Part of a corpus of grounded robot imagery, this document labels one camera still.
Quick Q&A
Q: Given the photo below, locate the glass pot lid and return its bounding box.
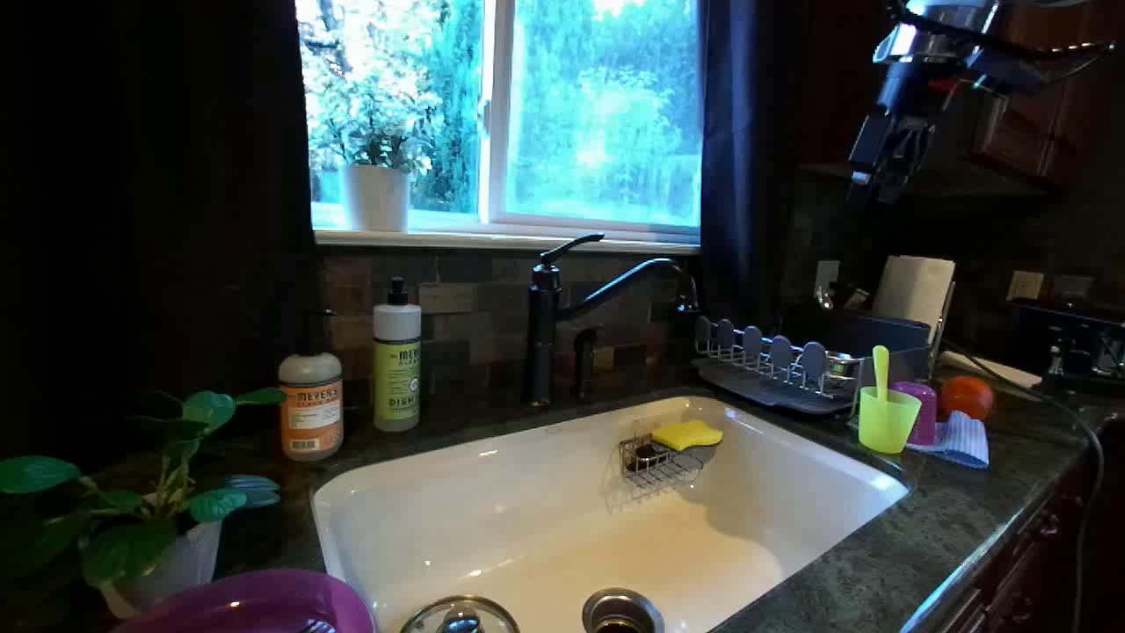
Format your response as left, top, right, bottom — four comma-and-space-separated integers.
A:
397, 594, 521, 633

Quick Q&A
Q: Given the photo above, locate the orange fruit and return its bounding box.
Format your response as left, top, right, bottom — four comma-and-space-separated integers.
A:
937, 373, 997, 424

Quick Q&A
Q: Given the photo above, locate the white ceramic sink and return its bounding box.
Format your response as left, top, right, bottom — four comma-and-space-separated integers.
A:
308, 393, 914, 633

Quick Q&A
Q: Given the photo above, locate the black cable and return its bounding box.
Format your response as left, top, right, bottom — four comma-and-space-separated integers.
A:
965, 347, 1111, 633

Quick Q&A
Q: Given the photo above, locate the yellow sponge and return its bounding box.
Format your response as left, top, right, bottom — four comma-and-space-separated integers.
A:
649, 418, 729, 456

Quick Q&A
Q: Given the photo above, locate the metal sink drain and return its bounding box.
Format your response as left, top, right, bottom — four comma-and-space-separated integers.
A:
576, 587, 669, 633

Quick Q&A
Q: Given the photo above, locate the dark blue window curtain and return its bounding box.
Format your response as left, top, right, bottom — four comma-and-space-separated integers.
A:
0, 0, 315, 398
697, 0, 781, 325

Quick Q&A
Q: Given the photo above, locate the windowsill plant in white pot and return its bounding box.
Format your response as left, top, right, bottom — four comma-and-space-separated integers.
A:
312, 102, 437, 235

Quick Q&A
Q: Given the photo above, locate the metal dish rack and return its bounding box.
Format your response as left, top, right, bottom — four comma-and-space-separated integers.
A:
689, 313, 936, 418

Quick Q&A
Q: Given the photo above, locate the green label soap bottle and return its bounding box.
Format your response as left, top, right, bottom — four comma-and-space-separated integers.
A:
369, 275, 425, 438

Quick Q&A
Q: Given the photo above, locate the white window frame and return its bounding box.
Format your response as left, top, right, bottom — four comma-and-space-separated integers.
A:
293, 0, 706, 254

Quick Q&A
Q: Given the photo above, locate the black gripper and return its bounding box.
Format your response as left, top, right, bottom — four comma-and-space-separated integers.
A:
843, 106, 942, 204

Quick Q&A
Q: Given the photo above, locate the purple plastic bowl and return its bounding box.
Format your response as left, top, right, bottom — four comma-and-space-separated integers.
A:
107, 567, 378, 633

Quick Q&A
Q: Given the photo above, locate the black countertop appliance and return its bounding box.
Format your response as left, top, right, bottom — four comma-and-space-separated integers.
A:
1012, 295, 1125, 398

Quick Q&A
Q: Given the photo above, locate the round-leaf houseplant in white pot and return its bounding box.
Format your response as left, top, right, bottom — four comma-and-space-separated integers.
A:
0, 385, 286, 622

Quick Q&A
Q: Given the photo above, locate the wire sponge holder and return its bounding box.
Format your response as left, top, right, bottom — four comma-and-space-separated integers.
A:
615, 433, 717, 489

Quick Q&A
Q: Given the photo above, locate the lime green plastic cup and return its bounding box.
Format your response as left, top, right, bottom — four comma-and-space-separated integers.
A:
854, 385, 923, 456

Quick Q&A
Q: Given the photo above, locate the white wall outlet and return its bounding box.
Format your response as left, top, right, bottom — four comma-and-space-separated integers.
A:
811, 256, 843, 311
1006, 268, 1046, 306

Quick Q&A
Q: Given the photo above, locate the blue striped dish cloth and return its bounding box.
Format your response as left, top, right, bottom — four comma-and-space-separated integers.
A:
908, 407, 993, 473

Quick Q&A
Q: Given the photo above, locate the wooden wall cabinet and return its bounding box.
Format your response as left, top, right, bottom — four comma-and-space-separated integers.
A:
971, 0, 1125, 190

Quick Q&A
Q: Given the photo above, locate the paper towel roll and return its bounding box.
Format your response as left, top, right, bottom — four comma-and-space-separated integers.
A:
871, 254, 961, 347

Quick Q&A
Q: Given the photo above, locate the dark kitchen faucet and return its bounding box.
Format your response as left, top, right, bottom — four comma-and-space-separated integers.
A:
521, 229, 704, 412

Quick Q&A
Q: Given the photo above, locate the purple plastic cup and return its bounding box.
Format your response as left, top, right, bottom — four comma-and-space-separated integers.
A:
891, 378, 942, 449

